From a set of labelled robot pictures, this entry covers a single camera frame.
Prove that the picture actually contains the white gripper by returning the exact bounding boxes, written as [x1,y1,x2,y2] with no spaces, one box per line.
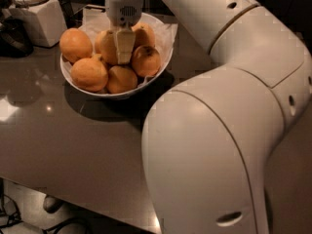
[105,0,143,64]

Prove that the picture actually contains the orange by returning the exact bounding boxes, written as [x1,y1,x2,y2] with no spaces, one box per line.
[132,22,155,48]
[59,28,93,63]
[95,30,118,65]
[70,58,108,93]
[106,65,137,94]
[131,45,161,77]

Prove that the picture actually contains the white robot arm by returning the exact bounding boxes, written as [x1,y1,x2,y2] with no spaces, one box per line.
[141,0,311,234]

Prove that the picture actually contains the flat box behind bowl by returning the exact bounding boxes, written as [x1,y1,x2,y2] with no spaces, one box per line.
[72,3,105,26]

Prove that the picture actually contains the white ceramic bowl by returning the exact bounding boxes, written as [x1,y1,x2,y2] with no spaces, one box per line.
[59,11,175,101]

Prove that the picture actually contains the white paper liner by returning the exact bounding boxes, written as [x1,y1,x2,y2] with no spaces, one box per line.
[61,8,179,95]

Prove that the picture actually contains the dark cup behind container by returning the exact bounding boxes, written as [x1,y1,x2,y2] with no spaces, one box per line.
[58,0,75,28]

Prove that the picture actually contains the white square container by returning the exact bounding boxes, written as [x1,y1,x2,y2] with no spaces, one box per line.
[9,0,67,48]

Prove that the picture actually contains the black round object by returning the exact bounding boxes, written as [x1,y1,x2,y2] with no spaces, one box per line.
[0,18,33,58]

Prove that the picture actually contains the shoe under table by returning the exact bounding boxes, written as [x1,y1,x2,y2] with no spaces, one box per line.
[43,195,63,214]

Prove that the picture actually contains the black cables on floor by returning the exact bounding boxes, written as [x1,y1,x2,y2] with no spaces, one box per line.
[0,192,94,234]

